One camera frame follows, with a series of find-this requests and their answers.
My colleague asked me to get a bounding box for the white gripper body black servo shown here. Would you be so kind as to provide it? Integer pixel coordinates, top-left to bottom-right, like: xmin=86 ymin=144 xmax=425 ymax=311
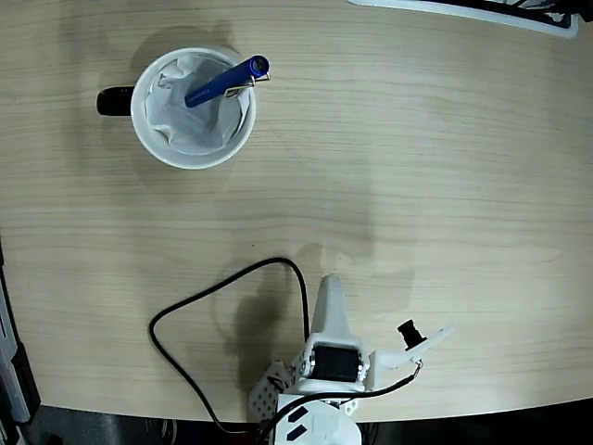
xmin=292 ymin=341 xmax=379 ymax=393

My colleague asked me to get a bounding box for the blue metal pen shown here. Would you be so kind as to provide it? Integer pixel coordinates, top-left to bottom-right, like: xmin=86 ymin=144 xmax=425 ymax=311
xmin=183 ymin=54 xmax=272 ymax=108

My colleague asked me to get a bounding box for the white perforated plastic block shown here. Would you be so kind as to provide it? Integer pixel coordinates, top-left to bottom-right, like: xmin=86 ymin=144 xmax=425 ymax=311
xmin=248 ymin=361 xmax=293 ymax=421

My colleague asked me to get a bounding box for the crumpled white tissue paper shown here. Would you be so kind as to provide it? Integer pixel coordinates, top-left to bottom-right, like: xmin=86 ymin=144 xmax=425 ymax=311
xmin=143 ymin=54 xmax=246 ymax=157

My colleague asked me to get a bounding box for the white flat device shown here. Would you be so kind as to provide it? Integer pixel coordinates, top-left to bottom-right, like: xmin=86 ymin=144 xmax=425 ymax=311
xmin=347 ymin=0 xmax=580 ymax=39

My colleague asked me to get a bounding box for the wrist camera on white mount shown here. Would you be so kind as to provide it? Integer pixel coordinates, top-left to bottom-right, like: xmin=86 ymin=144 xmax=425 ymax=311
xmin=375 ymin=318 xmax=458 ymax=373

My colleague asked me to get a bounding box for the black camera cable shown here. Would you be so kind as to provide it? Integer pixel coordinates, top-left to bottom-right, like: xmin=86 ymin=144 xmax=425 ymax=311
xmin=147 ymin=257 xmax=423 ymax=439

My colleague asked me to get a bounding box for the white mug with black handle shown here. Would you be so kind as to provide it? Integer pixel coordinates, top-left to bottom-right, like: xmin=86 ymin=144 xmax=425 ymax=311
xmin=95 ymin=45 xmax=258 ymax=171

